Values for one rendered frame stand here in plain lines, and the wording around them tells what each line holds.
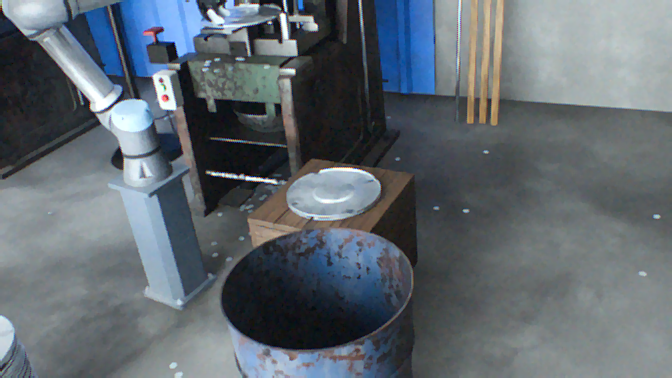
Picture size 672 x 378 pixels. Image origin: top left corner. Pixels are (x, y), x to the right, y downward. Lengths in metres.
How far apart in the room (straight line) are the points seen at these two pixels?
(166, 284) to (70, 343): 0.35
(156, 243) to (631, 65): 2.39
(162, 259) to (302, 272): 0.62
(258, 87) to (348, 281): 0.93
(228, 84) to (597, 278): 1.44
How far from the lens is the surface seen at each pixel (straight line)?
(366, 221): 1.75
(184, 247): 2.06
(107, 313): 2.22
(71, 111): 3.78
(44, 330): 2.27
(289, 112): 2.14
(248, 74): 2.24
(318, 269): 1.57
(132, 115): 1.87
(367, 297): 1.58
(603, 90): 3.39
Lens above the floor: 1.30
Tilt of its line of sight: 30 degrees down
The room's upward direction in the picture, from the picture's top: 6 degrees counter-clockwise
